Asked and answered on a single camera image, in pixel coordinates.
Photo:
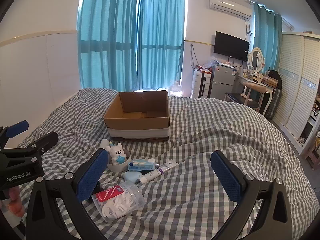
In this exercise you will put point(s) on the black wall television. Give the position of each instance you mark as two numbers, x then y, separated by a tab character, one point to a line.
231	45

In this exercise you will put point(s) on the white dressing table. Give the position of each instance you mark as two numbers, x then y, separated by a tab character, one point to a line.
252	83

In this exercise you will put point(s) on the white air conditioner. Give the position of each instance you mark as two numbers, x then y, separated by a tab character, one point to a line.
230	6

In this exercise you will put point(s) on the white suitcase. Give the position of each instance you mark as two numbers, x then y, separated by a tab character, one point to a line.
200	85

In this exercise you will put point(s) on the white bear figurine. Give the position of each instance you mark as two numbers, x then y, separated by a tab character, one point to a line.
117	155

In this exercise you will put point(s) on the white cream tube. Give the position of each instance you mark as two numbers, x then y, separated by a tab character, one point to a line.
160	170

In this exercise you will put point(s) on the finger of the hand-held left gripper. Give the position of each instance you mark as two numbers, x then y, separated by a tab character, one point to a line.
17	128
42	141

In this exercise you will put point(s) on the light blue earbuds case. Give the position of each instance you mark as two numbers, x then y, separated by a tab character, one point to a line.
132	176

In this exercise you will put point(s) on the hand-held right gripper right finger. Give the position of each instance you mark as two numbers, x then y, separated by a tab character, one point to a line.
226	177

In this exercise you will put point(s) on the clear floss pick container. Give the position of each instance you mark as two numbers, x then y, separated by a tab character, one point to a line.
120	202

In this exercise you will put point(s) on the grey small fridge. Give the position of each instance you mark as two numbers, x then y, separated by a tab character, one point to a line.
222	81

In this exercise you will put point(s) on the clear water jug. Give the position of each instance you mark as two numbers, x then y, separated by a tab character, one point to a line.
175	90

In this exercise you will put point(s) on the person's left hand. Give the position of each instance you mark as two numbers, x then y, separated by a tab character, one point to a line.
15	202

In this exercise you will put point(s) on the small wooden stool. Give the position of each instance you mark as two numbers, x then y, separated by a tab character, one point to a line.
313	156

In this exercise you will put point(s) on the narrow teal curtain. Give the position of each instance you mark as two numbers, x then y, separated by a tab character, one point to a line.
265	37

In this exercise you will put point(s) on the clear plastic bags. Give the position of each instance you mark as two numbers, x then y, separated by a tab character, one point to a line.
211	63

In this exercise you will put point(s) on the white tape roll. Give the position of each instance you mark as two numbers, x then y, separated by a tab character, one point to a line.
120	167

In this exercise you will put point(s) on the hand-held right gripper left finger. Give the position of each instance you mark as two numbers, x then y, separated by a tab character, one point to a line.
91	175

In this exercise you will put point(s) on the teal window curtain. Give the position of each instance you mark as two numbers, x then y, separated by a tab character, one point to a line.
107	37
161	40

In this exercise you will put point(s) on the black bag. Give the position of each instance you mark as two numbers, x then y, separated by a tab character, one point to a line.
275	77

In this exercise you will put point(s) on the dark padded stool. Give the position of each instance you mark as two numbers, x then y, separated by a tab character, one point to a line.
237	98

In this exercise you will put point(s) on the small white bottle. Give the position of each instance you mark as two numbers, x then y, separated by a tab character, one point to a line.
105	143

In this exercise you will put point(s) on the grey checked bed sheet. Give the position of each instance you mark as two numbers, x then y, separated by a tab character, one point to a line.
205	140

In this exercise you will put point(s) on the cardboard box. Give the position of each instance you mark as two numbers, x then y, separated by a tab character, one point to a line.
140	127

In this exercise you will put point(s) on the white louvered wardrobe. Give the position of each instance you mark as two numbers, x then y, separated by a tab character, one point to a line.
292	80

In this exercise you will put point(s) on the white oval vanity mirror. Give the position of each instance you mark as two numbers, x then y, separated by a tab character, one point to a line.
256	58

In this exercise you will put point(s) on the dark suitcase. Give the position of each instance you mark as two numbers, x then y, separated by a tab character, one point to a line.
273	102

